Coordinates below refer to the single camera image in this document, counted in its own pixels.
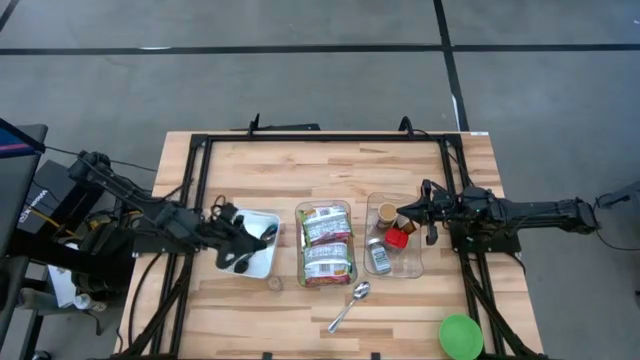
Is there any lime chili ramen packet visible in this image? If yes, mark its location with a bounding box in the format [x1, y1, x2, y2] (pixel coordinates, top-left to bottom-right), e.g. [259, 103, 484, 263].
[302, 242, 354, 287]

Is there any silver metal spoon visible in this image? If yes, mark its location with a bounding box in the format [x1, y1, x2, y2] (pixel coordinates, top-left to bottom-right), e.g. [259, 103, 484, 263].
[327, 281, 372, 335]

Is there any green plastic bowl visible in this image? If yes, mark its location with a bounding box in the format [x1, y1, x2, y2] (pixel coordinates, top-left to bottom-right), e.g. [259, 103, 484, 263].
[438, 313, 485, 360]

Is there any white lid spice jar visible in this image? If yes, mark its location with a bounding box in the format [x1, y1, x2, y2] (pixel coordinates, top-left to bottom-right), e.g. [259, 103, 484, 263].
[367, 237, 393, 275]

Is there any black box with white lettering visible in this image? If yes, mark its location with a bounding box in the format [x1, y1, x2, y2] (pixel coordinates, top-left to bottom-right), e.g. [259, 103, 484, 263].
[19, 158, 76, 236]

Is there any grey floor object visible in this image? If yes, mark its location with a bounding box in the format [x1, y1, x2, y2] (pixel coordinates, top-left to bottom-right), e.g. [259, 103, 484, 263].
[594, 179, 640, 210]

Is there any clear plastic bin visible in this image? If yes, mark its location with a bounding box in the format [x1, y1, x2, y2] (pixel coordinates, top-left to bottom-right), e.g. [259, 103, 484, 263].
[363, 191, 426, 280]
[294, 199, 359, 289]

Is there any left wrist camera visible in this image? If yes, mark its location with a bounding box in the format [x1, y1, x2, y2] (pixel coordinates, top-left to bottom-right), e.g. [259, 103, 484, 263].
[218, 201, 241, 225]

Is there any black floor cable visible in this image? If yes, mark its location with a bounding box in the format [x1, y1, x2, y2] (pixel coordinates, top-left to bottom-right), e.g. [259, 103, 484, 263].
[592, 191, 640, 254]

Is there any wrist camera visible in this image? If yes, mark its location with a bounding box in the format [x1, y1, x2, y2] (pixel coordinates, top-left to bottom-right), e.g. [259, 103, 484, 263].
[432, 187, 459, 207]
[218, 201, 241, 225]

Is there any white rectangular tray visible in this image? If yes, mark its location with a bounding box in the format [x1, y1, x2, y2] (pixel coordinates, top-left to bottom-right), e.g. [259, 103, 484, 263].
[219, 209, 282, 280]

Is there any yellow cable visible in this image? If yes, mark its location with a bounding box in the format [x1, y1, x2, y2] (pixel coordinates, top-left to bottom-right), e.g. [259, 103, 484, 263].
[29, 206, 76, 236]

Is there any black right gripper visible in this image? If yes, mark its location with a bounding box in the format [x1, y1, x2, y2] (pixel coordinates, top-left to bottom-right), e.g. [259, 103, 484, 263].
[397, 179, 464, 246]

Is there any dark monitor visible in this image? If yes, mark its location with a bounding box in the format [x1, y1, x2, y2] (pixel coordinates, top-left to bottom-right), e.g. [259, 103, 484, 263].
[0, 117, 50, 261]

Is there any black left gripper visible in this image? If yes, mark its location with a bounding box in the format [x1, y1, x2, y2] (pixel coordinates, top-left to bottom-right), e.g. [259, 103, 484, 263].
[199, 219, 268, 274]

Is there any hot spicy ramen packet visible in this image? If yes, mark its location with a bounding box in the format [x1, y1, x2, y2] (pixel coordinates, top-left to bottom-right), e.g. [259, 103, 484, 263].
[298, 203, 352, 246]

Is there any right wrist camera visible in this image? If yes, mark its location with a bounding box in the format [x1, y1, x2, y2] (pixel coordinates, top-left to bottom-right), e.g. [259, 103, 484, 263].
[432, 187, 459, 207]

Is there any white paper sheet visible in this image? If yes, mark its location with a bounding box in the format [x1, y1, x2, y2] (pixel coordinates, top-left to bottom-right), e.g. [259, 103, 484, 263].
[47, 243, 84, 309]

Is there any tan lid spice jar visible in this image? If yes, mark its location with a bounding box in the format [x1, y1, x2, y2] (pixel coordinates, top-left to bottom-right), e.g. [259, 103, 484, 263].
[376, 201, 400, 231]

